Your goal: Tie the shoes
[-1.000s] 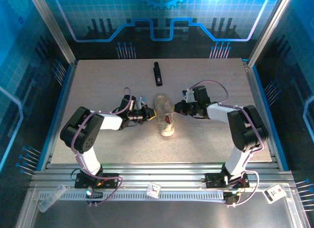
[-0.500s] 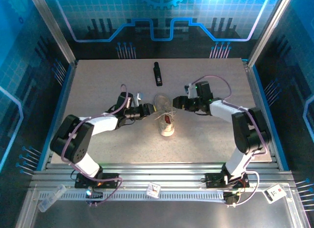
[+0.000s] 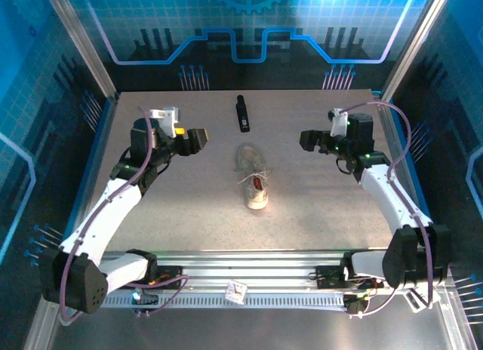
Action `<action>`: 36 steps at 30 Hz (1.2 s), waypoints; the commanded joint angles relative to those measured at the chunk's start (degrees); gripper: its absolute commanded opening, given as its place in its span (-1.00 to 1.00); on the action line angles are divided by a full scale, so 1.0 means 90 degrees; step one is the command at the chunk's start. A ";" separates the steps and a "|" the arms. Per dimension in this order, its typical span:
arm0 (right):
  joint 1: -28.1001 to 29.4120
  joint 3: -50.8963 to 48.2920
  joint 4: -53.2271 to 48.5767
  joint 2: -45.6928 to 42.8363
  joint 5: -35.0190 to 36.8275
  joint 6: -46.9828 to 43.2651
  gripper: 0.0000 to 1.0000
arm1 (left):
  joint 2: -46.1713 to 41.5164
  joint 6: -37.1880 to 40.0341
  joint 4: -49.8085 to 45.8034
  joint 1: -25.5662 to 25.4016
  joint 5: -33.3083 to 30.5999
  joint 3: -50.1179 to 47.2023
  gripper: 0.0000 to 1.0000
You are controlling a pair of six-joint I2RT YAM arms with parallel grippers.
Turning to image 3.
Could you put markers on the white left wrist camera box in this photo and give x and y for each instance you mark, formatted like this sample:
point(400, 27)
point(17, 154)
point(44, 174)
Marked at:
point(166, 118)

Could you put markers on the small white tag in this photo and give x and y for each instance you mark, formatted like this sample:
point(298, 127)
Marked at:
point(235, 291)

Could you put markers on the black controller box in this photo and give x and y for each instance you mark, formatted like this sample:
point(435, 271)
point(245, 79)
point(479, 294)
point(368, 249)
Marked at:
point(356, 304)
point(145, 299)

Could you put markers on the aluminium frame post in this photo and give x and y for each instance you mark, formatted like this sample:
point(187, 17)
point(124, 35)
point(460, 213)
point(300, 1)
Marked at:
point(415, 40)
point(79, 40)

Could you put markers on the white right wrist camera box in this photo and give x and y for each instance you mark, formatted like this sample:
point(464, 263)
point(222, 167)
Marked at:
point(338, 121)

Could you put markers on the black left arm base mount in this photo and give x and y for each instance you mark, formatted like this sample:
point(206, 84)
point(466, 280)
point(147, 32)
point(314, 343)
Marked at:
point(166, 276)

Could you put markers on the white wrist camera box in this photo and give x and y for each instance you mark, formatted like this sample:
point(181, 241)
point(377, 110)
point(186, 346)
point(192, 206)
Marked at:
point(338, 121)
point(166, 118)

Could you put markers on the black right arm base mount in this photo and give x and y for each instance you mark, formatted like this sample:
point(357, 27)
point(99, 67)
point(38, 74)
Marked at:
point(328, 276)

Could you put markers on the black marker pen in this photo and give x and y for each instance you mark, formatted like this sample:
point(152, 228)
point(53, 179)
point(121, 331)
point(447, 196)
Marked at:
point(243, 114)

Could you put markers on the aluminium mounting rail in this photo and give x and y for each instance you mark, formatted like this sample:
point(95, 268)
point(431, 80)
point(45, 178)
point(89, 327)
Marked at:
point(245, 261)

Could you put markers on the white label card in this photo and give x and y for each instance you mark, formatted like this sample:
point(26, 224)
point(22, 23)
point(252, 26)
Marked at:
point(415, 304)

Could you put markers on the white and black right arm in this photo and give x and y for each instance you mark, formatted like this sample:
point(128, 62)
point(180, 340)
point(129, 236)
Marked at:
point(381, 199)

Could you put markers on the black left controller box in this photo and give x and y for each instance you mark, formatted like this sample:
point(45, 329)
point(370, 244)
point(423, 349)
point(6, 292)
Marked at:
point(145, 299)

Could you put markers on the grey knit sneaker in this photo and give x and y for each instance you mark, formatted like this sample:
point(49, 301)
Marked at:
point(253, 172)

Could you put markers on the white shoelace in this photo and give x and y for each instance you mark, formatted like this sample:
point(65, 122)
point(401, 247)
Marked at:
point(247, 179)

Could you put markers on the black right controller box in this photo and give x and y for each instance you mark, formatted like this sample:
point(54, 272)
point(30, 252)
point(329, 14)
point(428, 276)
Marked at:
point(356, 304)

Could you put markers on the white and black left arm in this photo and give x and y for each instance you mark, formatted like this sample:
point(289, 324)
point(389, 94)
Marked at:
point(109, 210)

